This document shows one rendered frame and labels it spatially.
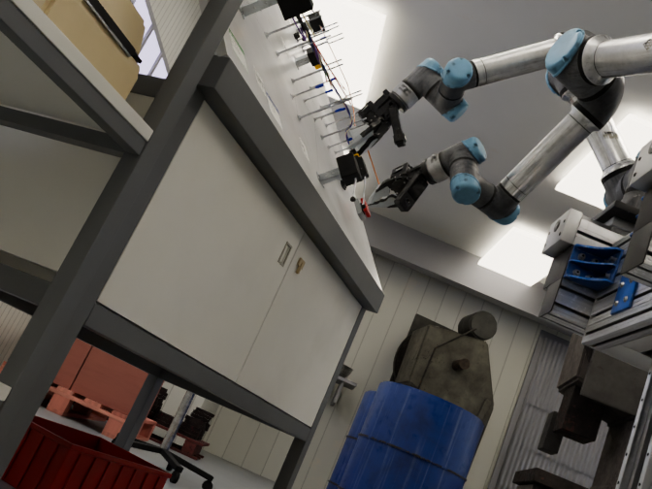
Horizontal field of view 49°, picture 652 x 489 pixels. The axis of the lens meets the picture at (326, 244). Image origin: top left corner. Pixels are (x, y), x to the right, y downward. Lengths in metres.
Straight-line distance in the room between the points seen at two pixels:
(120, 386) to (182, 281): 2.95
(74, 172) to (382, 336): 6.82
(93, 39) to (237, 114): 0.34
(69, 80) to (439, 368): 6.17
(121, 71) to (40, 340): 0.40
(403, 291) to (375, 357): 0.81
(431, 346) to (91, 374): 3.62
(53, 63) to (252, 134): 0.49
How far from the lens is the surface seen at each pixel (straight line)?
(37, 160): 1.37
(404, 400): 3.23
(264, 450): 7.79
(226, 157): 1.38
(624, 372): 5.02
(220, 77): 1.25
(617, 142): 2.19
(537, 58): 2.09
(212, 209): 1.38
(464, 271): 7.73
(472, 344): 7.09
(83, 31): 1.06
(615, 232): 1.89
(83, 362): 4.37
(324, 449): 7.79
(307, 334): 1.91
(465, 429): 3.27
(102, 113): 1.05
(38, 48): 0.97
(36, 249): 1.27
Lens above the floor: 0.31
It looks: 16 degrees up
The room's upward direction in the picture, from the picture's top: 24 degrees clockwise
